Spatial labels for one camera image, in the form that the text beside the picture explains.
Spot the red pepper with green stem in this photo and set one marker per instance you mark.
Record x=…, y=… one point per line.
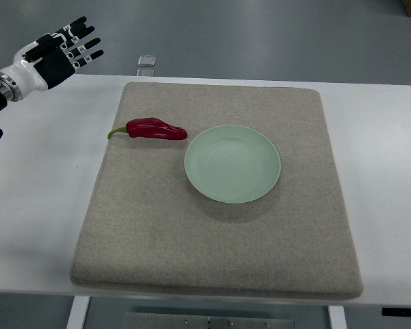
x=151, y=128

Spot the white table leg left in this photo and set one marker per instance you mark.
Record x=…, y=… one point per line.
x=78, y=313

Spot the clear floor socket cover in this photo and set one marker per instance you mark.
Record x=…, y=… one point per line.
x=146, y=61

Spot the beige felt mat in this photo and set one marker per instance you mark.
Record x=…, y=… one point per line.
x=249, y=204

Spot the black table control panel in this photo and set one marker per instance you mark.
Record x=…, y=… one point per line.
x=396, y=312

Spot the white table leg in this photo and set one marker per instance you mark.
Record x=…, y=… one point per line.
x=78, y=313
x=337, y=317

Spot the light green round plate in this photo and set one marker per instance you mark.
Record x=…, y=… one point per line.
x=232, y=164

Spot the white table leg right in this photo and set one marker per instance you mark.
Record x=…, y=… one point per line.
x=337, y=317

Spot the black white robot left hand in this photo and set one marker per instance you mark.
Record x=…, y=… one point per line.
x=49, y=60

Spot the grey metal base plate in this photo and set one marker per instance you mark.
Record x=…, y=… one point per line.
x=156, y=320

